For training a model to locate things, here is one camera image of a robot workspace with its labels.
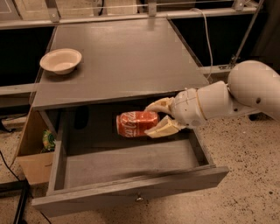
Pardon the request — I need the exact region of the grey wooden rail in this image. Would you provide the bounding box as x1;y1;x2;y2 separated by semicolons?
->
0;83;38;108
199;65;231;84

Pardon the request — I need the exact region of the black floor stand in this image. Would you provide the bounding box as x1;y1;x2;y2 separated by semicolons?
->
0;179;30;224

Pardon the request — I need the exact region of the grey wooden rail left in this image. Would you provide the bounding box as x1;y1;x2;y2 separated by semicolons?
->
0;83;38;108

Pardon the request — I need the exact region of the metal diagonal rod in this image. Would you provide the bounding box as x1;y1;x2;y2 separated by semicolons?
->
227;0;265;69

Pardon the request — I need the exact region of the green snack bag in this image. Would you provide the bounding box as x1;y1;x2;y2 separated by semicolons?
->
41;129;56;153

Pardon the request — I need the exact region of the black cable on floor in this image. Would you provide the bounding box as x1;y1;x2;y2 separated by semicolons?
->
0;150;53;224

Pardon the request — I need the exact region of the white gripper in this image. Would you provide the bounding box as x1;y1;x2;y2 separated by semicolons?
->
144;88;207;138

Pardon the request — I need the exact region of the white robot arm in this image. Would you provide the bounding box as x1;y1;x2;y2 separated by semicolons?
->
145;60;280;138

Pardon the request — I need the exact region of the white cable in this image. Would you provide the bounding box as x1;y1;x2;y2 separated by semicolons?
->
190;7;214;81

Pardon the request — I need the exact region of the back grey shelf rail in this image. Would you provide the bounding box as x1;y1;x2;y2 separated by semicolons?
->
0;0;264;30

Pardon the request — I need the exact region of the open grey top drawer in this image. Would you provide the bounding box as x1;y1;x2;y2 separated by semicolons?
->
32;122;229;217

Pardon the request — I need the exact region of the white paper bowl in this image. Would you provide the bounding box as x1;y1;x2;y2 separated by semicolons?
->
39;48;82;74

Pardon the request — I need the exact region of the red coke can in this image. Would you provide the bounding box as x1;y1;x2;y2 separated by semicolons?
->
116;111;159;137

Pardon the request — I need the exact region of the grey wooden cabinet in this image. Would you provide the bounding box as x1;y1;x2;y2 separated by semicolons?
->
32;18;208;155

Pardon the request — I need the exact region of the cardboard box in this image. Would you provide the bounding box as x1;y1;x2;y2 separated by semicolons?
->
16;109;54;185

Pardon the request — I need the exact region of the grey wooden rail right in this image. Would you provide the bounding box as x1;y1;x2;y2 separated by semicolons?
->
199;65;231;84

